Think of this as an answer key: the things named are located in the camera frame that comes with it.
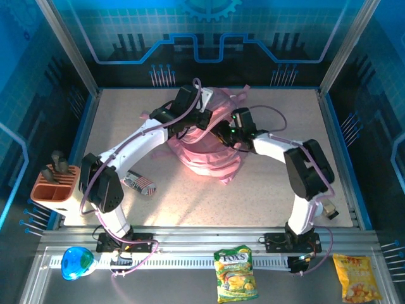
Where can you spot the pink backpack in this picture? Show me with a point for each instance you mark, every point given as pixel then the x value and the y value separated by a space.
pixel 205 158

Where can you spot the flag print pouch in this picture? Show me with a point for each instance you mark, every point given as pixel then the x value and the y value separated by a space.
pixel 139 183

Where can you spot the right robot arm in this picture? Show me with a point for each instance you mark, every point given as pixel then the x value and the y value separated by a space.
pixel 308 171

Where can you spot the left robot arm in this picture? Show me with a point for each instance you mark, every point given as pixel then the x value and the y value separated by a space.
pixel 101 187

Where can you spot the green candy bag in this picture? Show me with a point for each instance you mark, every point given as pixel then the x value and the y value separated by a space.
pixel 234 275

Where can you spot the yellow snack bag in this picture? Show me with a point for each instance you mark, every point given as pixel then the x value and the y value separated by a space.
pixel 356 278

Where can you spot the small tan bottle black cap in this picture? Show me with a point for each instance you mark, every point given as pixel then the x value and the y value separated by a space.
pixel 330 210

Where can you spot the black right connector box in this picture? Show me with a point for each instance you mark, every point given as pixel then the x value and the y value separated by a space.
pixel 299 264

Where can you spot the black connector box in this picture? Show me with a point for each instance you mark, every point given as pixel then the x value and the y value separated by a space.
pixel 299 264
pixel 121 263

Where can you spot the black left connector box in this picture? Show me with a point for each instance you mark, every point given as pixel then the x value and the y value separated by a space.
pixel 121 263

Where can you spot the orange and cream knife block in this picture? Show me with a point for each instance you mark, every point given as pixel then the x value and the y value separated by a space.
pixel 47 193

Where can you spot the blue and green plastic ball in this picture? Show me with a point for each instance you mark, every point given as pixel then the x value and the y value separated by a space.
pixel 76 263

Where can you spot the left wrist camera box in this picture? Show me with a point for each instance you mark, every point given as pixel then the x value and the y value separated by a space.
pixel 205 96

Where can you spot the aluminium side rail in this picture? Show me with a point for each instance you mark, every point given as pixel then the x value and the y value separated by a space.
pixel 88 126
pixel 336 152

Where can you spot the aluminium cross rail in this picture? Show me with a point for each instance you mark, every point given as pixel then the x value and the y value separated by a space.
pixel 205 237

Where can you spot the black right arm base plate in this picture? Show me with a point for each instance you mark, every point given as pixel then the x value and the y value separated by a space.
pixel 275 242

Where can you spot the aluminium frame post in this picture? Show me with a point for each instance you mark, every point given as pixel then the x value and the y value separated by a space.
pixel 69 47
pixel 346 47

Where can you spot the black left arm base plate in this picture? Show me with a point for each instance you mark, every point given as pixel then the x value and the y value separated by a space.
pixel 147 242

